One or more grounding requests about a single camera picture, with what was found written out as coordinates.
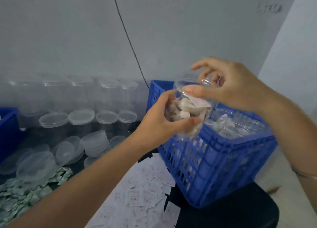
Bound person's left hand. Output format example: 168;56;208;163
134;89;203;152

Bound person's right hand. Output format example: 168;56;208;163
184;57;276;115

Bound white paper slip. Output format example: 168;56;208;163
182;92;214;112

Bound clear plastic jar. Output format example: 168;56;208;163
165;74;221;140

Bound person's left forearm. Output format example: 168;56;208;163
5;129;160;228

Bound person's right forearm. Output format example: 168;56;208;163
259;86;317;201

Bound white pieces inside jar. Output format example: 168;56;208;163
167;98;211;137

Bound large blue plastic crate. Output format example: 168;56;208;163
146;80;278;209

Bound heap of white paper slips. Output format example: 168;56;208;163
85;151;182;228

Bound black stool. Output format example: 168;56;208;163
164;181;280;228

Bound rows of empty clear jars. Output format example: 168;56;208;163
5;73;147;147

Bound pile of clear plastic lids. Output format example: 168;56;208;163
0;130;128;184

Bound small blue plastic crate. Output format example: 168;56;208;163
0;107;22;162

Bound pile of green sachets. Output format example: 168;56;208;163
0;167;74;227

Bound black cable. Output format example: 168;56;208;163
111;0;151;90

